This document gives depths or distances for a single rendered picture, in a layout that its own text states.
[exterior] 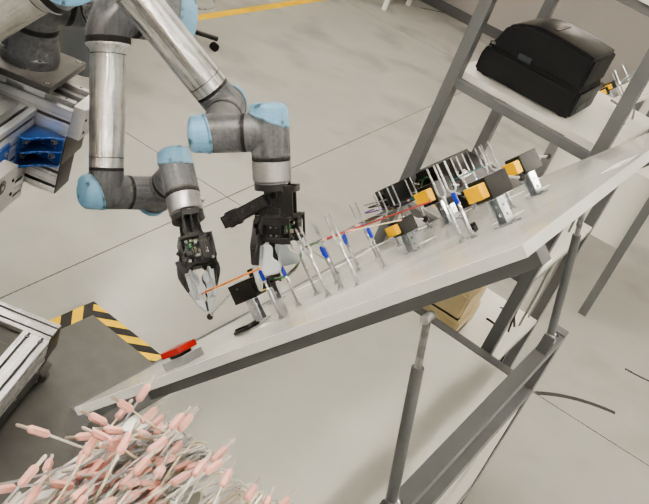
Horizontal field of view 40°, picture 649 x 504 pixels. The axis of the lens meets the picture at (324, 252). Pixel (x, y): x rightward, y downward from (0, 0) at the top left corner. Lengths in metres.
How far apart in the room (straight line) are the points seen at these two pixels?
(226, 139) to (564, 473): 2.46
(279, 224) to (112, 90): 0.49
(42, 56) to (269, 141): 0.88
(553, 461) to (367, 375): 1.62
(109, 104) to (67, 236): 1.97
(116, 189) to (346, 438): 0.77
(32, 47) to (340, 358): 1.10
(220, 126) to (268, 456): 0.73
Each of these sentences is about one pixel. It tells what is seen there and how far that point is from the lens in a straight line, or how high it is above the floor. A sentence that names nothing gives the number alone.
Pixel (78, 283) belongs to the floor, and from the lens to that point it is 3.64.
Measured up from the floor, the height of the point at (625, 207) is 0.62.
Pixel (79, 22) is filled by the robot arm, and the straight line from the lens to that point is 2.42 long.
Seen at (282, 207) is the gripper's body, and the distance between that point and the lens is 1.73.
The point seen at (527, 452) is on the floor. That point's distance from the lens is 3.78.
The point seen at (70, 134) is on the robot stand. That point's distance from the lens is 2.43.
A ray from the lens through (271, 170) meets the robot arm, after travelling 1.71.
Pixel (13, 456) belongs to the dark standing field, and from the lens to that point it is 2.94.
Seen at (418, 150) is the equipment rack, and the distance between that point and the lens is 2.62.
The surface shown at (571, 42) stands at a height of 1.65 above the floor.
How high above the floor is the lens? 2.16
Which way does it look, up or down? 30 degrees down
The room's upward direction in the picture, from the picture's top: 23 degrees clockwise
